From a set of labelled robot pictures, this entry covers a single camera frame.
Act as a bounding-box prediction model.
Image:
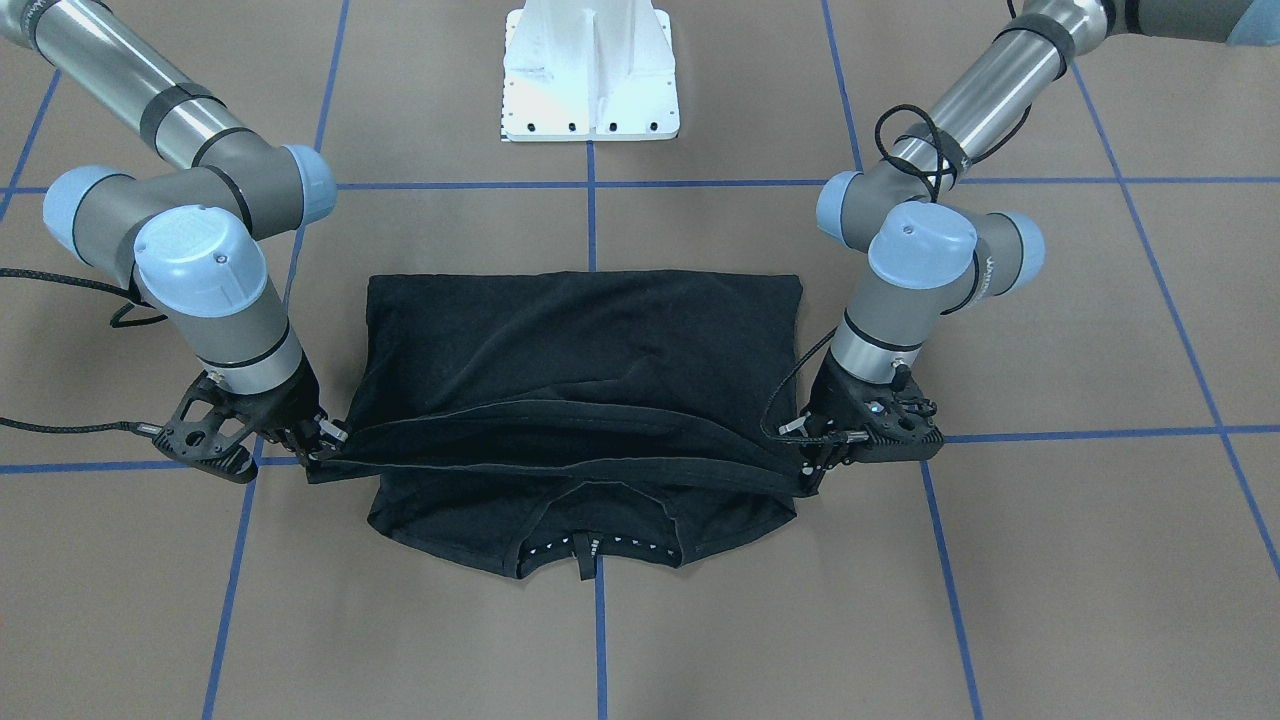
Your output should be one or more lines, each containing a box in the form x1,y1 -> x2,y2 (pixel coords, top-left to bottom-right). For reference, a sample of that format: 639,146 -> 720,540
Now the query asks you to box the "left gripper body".
805,351 -> 886,451

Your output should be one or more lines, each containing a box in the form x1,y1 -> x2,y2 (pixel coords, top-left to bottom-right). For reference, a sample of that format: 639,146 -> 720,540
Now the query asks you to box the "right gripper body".
256,360 -> 326,451

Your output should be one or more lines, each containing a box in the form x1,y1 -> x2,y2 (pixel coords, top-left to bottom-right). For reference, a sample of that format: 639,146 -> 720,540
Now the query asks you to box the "black graphic t-shirt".
307,270 -> 813,579

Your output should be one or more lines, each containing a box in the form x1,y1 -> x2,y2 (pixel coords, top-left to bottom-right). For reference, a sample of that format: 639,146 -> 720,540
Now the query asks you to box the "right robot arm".
3,1 -> 346,484

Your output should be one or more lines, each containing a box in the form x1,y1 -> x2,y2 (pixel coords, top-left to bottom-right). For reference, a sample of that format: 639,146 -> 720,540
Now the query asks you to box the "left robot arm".
792,1 -> 1277,474

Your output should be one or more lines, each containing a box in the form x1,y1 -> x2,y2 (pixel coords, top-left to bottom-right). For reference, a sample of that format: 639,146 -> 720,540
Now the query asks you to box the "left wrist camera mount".
851,380 -> 946,462

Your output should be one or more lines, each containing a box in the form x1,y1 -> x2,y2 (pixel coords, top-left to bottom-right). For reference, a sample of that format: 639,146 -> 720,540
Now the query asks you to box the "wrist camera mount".
151,372 -> 269,486
851,380 -> 946,462

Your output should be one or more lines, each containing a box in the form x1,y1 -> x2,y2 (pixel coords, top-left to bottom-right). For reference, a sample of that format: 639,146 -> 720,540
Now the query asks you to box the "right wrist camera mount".
151,372 -> 269,486

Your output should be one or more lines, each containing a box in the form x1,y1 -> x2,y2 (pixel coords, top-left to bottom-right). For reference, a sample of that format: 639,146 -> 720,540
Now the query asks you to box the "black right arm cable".
0,266 -> 166,437

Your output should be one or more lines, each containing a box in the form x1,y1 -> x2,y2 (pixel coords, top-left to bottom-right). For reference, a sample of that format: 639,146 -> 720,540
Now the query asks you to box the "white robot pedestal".
500,1 -> 681,143

